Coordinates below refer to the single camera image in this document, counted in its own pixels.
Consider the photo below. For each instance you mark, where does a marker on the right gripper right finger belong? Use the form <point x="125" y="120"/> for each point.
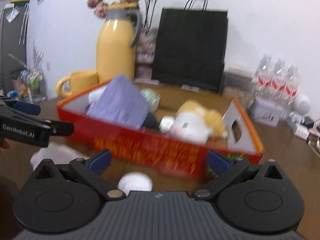
<point x="255" y="198"/>

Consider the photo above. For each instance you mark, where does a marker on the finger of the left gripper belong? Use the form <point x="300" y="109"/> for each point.
<point x="60" y="128"/>
<point x="27" y="108"/>

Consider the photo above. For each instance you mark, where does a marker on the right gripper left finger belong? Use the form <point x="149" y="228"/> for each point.
<point x="60" y="198"/>

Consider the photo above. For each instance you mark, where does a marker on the purple towel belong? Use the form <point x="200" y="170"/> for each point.
<point x="121" y="103"/>

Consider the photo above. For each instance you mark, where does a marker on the navy blue pouch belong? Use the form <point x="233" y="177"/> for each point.
<point x="150" y="122"/>

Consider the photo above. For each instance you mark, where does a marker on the yellow white plush toy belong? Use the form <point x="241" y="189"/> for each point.
<point x="197" y="124"/>

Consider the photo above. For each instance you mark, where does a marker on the iridescent plastic bag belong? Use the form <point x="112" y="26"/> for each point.
<point x="152" y="98"/>

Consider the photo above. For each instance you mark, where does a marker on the red cardboard box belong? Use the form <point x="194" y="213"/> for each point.
<point x="162" y="152"/>

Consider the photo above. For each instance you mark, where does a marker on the white round case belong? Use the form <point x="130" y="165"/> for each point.
<point x="166" y="124"/>

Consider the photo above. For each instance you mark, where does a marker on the person's left hand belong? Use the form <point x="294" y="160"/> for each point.
<point x="4" y="144"/>

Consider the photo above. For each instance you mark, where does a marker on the yellow ceramic mug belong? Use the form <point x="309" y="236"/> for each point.
<point x="77" y="81"/>

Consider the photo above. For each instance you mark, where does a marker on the white round compact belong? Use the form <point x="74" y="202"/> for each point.
<point x="135" y="181"/>

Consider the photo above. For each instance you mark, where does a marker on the white charger adapter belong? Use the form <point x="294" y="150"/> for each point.
<point x="301" y="132"/>

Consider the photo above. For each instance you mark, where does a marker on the white tin box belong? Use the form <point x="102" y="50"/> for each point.
<point x="265" y="112"/>

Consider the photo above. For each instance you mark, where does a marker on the grey refrigerator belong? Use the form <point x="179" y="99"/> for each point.
<point x="14" y="21"/>

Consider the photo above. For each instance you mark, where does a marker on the purple wristband left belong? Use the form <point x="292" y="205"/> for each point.
<point x="147" y="81"/>

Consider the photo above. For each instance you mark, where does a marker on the purple wristband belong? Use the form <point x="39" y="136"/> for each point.
<point x="190" y="88"/>
<point x="147" y="81"/>

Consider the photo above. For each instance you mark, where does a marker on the white robot figurine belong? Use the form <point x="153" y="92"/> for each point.
<point x="301" y="107"/>

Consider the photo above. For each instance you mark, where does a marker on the left water bottle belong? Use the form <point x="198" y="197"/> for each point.
<point x="262" y="77"/>

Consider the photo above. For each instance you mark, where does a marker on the water bottle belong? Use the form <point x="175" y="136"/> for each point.
<point x="262" y="77"/>
<point x="278" y="80"/>
<point x="290" y="89"/>

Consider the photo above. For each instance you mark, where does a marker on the yellow thermos jug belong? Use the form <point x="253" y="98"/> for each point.
<point x="116" y="43"/>

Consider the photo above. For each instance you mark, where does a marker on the pink patterned vase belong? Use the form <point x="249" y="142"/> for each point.
<point x="145" y="53"/>

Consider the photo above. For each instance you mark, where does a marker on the clear seed container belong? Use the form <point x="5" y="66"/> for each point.
<point x="238" y="84"/>

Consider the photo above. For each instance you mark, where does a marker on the right water bottle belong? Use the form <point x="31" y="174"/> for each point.
<point x="290" y="89"/>

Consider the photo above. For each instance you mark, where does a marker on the middle water bottle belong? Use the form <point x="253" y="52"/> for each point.
<point x="278" y="80"/>

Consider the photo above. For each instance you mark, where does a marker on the purple wristband right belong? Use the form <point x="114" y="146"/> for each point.
<point x="190" y="88"/>

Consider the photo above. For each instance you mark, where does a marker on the black paper bag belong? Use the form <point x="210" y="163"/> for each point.
<point x="190" y="47"/>

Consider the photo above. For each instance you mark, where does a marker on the wire storage cart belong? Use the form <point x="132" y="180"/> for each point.
<point x="29" y="85"/>

